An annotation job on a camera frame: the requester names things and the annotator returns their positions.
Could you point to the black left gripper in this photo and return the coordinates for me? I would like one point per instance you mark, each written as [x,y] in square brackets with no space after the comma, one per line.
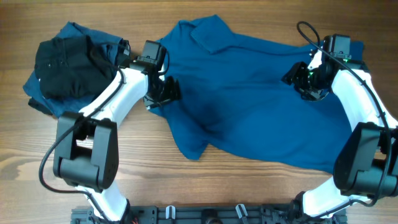
[174,93]

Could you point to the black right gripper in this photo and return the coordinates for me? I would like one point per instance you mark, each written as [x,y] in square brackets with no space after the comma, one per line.
[294,76]

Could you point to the blue polo shirt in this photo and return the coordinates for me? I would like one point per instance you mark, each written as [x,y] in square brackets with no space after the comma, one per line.
[233,98]

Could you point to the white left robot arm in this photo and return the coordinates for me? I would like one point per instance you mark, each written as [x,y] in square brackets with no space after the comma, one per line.
[86,154]

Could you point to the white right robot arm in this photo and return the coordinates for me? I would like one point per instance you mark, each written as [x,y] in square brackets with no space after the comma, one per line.
[366,168]

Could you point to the navy blue folded shirt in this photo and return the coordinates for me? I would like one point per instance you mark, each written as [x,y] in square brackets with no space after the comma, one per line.
[115,49]

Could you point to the dark green folded shirt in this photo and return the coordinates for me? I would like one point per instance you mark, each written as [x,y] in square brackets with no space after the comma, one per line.
[68,74]

